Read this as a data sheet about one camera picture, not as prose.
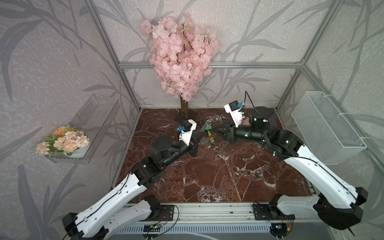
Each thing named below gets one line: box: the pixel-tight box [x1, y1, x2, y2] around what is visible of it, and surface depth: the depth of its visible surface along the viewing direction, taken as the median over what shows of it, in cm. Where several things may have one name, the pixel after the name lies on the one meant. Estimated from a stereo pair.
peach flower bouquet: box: [35, 125, 90, 156], surface depth 50 cm
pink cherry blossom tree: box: [139, 11, 219, 119], surface depth 74 cm
